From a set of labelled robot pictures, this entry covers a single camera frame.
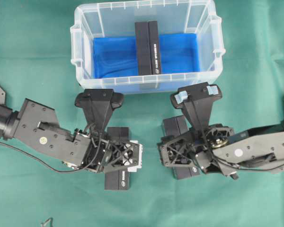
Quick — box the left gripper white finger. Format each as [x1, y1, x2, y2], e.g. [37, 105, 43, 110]
[127, 144, 142, 172]

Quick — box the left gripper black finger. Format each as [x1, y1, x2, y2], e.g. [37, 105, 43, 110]
[103, 164, 128, 174]

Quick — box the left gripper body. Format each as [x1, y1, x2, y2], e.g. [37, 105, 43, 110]
[78, 127, 139, 173]

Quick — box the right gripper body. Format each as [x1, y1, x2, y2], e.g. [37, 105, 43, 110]
[158, 124, 234, 174]

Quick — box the black camera box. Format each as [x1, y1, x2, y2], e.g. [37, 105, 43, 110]
[161, 115, 200, 180]
[135, 21, 162, 76]
[103, 126, 133, 191]

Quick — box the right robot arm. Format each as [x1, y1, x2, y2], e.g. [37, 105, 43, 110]
[158, 120, 284, 179]

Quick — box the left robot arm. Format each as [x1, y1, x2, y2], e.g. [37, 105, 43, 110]
[0, 99, 142, 173]

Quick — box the clear plastic storage case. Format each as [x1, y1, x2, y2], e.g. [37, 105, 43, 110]
[70, 0, 225, 94]

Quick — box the blue cloth liner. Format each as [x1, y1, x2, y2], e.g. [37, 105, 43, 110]
[93, 33, 200, 79]

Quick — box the green table cloth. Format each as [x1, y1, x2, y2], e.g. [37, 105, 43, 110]
[0, 0, 284, 227]

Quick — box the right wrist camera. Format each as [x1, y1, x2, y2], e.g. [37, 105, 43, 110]
[170, 82, 222, 131]

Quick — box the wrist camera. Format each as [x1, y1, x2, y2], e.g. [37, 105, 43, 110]
[74, 89, 124, 131]
[170, 82, 222, 131]

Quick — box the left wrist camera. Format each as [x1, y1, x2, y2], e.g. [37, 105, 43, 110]
[74, 89, 124, 131]

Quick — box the small metal wire clip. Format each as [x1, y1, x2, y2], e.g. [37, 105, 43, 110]
[40, 217, 53, 227]

